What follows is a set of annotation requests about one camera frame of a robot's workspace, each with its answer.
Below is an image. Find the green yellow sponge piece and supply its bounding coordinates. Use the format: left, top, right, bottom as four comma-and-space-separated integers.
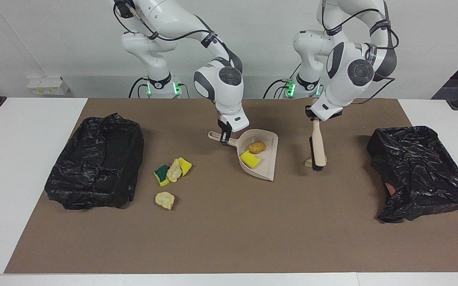
154, 164, 171, 187
240, 151, 262, 169

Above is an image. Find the beige hand brush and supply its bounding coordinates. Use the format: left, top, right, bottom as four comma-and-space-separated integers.
309, 118, 328, 172

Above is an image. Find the beige plastic dustpan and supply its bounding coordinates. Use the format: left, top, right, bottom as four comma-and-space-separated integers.
208, 129, 279, 182

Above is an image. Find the beige foam lump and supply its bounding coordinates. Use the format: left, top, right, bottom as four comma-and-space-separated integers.
155, 191, 175, 211
166, 158, 183, 183

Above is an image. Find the black bag lined bin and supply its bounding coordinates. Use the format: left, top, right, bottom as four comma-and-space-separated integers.
367, 126, 458, 223
45, 113, 145, 210

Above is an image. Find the brown table mat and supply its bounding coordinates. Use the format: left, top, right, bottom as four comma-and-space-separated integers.
4, 98, 458, 274

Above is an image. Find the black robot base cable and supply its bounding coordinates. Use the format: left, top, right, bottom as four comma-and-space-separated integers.
263, 64, 298, 99
129, 77, 147, 99

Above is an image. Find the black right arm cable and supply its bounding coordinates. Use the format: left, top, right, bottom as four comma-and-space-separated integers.
113, 2, 237, 72

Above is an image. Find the white wall socket box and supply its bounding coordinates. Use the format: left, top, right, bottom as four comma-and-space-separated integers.
27, 77, 70, 96

